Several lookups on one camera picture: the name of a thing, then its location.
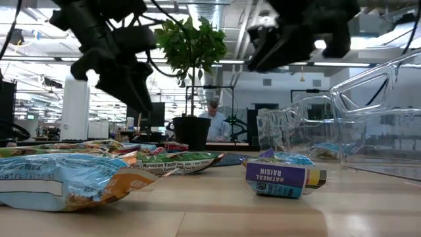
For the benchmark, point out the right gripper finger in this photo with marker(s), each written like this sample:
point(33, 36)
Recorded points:
point(286, 46)
point(263, 41)

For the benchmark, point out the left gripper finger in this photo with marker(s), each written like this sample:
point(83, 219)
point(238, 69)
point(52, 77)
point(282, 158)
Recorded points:
point(121, 85)
point(144, 79)

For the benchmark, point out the blue bar red end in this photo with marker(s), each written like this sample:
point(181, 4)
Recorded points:
point(148, 148)

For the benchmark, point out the blue granola bar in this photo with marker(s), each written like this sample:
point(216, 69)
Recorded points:
point(325, 151)

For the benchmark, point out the blue bar purple end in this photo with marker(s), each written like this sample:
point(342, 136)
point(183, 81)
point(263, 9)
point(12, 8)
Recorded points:
point(276, 174)

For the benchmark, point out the small black robot arm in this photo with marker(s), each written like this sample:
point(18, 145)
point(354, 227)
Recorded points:
point(235, 123)

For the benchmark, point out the yellow hanging pendant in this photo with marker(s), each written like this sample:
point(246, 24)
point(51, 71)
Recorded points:
point(302, 79)

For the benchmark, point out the black computer monitor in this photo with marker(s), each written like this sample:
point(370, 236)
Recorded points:
point(158, 115)
point(8, 105)

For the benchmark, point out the green plant in black pot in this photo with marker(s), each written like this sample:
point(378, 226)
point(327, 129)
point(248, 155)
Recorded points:
point(191, 131)

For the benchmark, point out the clear plastic bin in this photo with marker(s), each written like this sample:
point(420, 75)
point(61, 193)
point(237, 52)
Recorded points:
point(273, 128)
point(315, 131)
point(378, 138)

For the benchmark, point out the person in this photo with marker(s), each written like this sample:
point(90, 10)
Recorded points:
point(218, 126)

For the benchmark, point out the light blue bar orange end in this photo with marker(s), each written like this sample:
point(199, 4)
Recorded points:
point(65, 177)

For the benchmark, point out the round dark woven placemat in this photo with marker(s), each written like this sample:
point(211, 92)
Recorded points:
point(230, 159)

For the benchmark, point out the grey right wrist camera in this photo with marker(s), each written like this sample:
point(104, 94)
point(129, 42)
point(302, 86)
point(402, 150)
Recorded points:
point(263, 29)

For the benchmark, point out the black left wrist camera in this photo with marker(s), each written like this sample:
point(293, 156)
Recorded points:
point(135, 39)

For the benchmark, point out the black aluminium table frame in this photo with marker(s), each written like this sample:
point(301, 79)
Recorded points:
point(237, 148)

